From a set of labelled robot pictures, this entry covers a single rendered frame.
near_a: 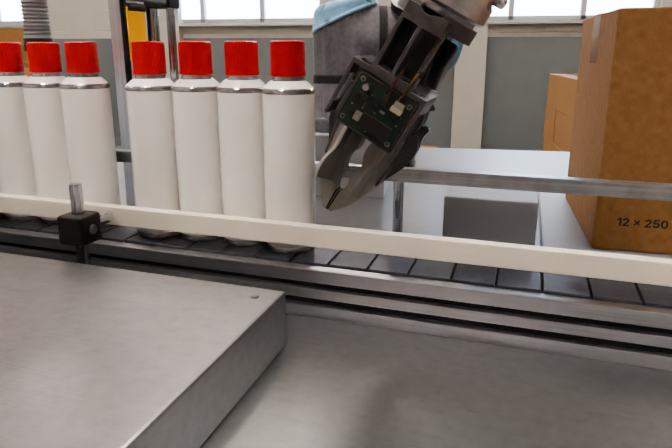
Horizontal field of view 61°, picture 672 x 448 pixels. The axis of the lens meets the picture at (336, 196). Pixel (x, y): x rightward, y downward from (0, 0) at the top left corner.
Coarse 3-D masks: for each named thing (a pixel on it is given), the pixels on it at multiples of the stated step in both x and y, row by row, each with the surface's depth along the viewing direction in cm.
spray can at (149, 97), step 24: (144, 48) 58; (144, 72) 58; (144, 96) 58; (168, 96) 59; (144, 120) 59; (168, 120) 60; (144, 144) 59; (168, 144) 60; (144, 168) 60; (168, 168) 61; (144, 192) 61; (168, 192) 61
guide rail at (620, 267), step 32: (128, 224) 61; (160, 224) 60; (192, 224) 58; (224, 224) 57; (256, 224) 56; (288, 224) 55; (416, 256) 51; (448, 256) 51; (480, 256) 50; (512, 256) 49; (544, 256) 48; (576, 256) 47; (608, 256) 46; (640, 256) 46
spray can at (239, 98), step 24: (240, 48) 55; (240, 72) 56; (240, 96) 55; (240, 120) 56; (240, 144) 57; (240, 168) 57; (240, 192) 58; (264, 192) 59; (240, 216) 58; (264, 216) 59; (240, 240) 59
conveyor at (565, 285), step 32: (0, 224) 67; (32, 224) 67; (256, 256) 57; (288, 256) 56; (320, 256) 56; (352, 256) 56; (384, 256) 56; (512, 288) 49; (544, 288) 49; (576, 288) 49; (608, 288) 49; (640, 288) 49
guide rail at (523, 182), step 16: (128, 160) 67; (400, 176) 57; (416, 176) 57; (432, 176) 56; (448, 176) 56; (464, 176) 55; (480, 176) 55; (496, 176) 55; (512, 176) 54; (528, 176) 54; (544, 176) 54; (560, 176) 54; (560, 192) 53; (576, 192) 53; (592, 192) 52; (608, 192) 52; (624, 192) 51; (640, 192) 51; (656, 192) 50
